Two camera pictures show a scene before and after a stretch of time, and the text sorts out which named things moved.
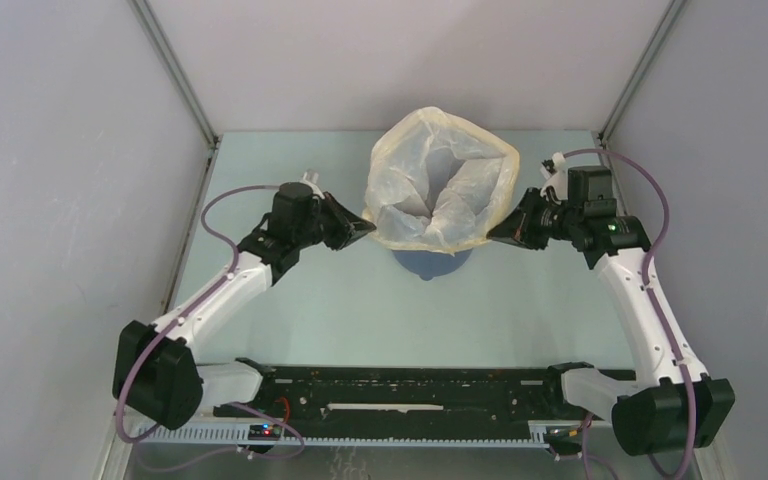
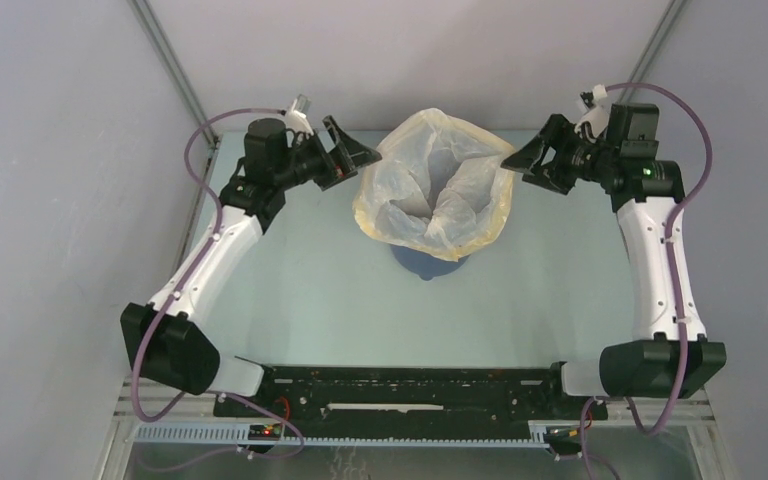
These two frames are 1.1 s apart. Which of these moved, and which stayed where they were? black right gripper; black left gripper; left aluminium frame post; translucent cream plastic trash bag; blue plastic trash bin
Moved: black right gripper; black left gripper
Stayed: translucent cream plastic trash bag; blue plastic trash bin; left aluminium frame post
